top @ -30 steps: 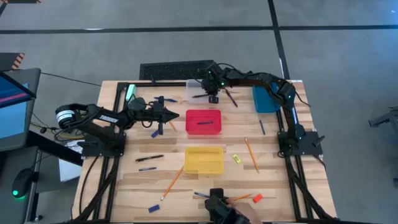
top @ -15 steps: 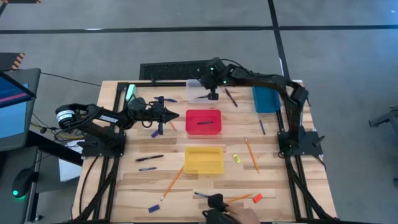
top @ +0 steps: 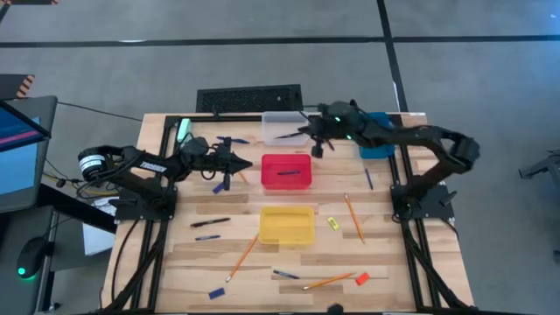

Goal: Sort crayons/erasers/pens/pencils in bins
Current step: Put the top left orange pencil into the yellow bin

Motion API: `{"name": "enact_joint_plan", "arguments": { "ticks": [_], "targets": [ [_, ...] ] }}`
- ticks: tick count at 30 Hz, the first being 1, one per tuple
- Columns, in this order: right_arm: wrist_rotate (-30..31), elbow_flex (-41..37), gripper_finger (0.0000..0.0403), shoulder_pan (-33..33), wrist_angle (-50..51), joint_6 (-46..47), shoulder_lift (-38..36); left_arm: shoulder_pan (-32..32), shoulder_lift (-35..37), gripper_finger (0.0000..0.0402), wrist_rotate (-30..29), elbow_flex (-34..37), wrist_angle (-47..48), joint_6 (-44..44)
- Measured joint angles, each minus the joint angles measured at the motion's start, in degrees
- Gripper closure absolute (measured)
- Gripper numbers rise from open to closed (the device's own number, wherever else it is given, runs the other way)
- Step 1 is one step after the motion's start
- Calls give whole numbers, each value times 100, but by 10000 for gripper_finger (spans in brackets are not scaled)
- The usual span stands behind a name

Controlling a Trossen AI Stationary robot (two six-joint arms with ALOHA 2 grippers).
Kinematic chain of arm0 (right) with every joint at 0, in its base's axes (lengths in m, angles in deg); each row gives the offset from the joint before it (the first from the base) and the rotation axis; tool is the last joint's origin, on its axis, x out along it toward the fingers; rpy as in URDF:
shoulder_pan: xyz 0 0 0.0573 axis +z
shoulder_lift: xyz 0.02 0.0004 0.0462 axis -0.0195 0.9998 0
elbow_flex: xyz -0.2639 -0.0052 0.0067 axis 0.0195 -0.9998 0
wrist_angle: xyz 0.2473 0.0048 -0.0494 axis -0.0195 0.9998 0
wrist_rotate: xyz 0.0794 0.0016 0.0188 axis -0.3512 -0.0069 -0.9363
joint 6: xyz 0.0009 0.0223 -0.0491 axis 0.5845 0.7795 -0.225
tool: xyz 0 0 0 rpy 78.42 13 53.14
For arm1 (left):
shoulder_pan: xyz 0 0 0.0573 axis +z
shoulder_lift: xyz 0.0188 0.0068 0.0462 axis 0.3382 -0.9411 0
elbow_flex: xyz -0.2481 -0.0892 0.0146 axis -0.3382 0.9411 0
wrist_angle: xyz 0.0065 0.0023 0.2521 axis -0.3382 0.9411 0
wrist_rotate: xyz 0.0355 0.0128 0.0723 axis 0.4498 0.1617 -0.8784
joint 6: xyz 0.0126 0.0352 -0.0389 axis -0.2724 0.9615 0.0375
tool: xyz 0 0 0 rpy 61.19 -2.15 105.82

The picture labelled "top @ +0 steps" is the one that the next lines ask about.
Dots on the red eraser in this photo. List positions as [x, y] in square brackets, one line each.
[362, 278]

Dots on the yellow plastic bin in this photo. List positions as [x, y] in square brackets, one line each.
[286, 225]

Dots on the black pen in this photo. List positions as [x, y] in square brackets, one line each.
[286, 136]
[210, 222]

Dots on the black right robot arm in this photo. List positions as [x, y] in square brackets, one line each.
[420, 135]

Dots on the orange pencil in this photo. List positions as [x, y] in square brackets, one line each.
[328, 281]
[242, 258]
[243, 177]
[354, 218]

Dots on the gray chair base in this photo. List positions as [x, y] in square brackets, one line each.
[540, 168]

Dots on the white paper sheet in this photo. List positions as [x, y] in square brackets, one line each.
[96, 240]

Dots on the red plastic bin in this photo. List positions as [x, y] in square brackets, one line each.
[271, 180]

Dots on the black computer mouse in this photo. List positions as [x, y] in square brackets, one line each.
[32, 254]

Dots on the teal plastic bin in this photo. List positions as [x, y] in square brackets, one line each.
[376, 151]

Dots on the gray desk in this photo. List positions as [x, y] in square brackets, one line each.
[9, 289]

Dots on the black aluminium table frame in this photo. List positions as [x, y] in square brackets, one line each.
[236, 118]

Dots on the monitor with blue screen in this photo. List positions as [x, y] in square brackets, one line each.
[17, 166]

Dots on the clear plastic bin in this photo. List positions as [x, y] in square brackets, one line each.
[280, 122]

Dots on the mint green stapler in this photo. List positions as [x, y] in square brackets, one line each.
[184, 128]

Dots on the person's head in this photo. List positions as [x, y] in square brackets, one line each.
[336, 310]

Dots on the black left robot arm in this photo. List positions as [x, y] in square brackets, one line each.
[153, 166]

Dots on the yellow eraser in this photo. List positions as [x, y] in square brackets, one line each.
[333, 223]

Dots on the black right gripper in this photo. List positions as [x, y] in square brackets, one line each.
[330, 124]

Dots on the blue pen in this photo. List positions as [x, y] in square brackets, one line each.
[207, 237]
[238, 141]

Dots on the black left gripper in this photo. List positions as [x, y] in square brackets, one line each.
[221, 162]

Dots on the black computer tower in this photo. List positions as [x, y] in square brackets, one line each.
[249, 98]

